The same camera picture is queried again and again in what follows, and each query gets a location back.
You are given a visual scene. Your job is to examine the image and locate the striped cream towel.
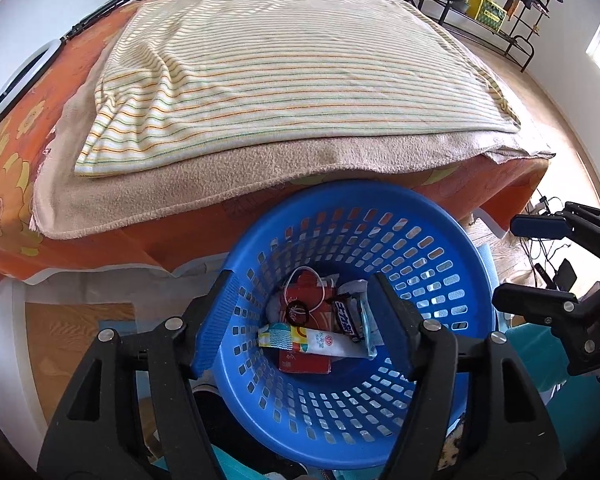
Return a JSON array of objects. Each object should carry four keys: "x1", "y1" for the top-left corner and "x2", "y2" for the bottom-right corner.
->
[{"x1": 74, "y1": 0, "x2": 522, "y2": 179}]

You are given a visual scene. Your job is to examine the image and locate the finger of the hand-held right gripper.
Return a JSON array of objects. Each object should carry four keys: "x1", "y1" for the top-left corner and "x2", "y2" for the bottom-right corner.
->
[
  {"x1": 510, "y1": 201, "x2": 600, "y2": 257},
  {"x1": 492, "y1": 283, "x2": 600, "y2": 377}
]

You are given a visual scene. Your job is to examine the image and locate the blue plastic basket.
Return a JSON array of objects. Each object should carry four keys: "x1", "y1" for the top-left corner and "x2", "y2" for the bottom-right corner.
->
[{"x1": 210, "y1": 177, "x2": 499, "y2": 471}]

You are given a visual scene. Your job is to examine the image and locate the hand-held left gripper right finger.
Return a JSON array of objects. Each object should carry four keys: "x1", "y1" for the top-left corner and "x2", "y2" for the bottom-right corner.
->
[{"x1": 369, "y1": 272, "x2": 566, "y2": 480}]

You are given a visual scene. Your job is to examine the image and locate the teal cloth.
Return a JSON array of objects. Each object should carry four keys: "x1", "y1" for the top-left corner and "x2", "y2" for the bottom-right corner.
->
[{"x1": 499, "y1": 324, "x2": 600, "y2": 480}]

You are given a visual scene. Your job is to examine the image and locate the black metal rack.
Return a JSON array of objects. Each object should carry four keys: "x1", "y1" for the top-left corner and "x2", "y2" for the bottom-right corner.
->
[{"x1": 437, "y1": 0, "x2": 564, "y2": 74}]

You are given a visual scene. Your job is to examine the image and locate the white toothpaste tube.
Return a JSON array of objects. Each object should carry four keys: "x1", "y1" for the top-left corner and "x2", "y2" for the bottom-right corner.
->
[{"x1": 257, "y1": 323, "x2": 376, "y2": 360}]

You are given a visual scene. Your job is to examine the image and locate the black tripod stand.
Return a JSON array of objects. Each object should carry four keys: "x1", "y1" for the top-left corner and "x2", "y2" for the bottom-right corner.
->
[{"x1": 59, "y1": 0, "x2": 131, "y2": 44}]

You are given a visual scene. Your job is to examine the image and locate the white ring light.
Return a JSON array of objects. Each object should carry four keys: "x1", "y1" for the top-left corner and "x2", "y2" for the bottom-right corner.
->
[{"x1": 0, "y1": 39, "x2": 64, "y2": 126}]

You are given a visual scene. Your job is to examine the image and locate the yellow plastic crate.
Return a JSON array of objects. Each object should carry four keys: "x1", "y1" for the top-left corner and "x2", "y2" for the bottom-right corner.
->
[{"x1": 465, "y1": 0, "x2": 509, "y2": 29}]

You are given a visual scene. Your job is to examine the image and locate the black hair tie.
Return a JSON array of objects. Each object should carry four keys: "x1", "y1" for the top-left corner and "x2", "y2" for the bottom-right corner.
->
[{"x1": 284, "y1": 299, "x2": 314, "y2": 326}]

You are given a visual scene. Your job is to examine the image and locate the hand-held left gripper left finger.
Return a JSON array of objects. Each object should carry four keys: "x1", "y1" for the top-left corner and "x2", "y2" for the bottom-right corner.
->
[{"x1": 37, "y1": 270, "x2": 238, "y2": 480}]

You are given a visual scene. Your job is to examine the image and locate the black cables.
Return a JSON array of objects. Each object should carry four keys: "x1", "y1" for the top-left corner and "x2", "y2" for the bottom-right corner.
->
[{"x1": 519, "y1": 194, "x2": 581, "y2": 292}]

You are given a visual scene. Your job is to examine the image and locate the brown chocolate bar wrapper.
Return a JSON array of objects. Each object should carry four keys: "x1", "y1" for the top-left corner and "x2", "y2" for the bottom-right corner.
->
[{"x1": 329, "y1": 294, "x2": 369, "y2": 344}]

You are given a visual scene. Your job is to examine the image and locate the beige blanket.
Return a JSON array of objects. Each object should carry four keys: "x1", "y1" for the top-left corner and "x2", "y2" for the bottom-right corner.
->
[{"x1": 32, "y1": 0, "x2": 556, "y2": 241}]

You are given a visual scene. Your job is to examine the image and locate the red cardboard box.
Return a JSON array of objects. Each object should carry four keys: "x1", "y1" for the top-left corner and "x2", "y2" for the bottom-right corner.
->
[{"x1": 278, "y1": 282, "x2": 337, "y2": 376}]

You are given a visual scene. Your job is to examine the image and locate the orange floral bed sheet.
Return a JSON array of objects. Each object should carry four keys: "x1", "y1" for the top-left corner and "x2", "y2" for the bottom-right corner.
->
[{"x1": 0, "y1": 0, "x2": 551, "y2": 297}]

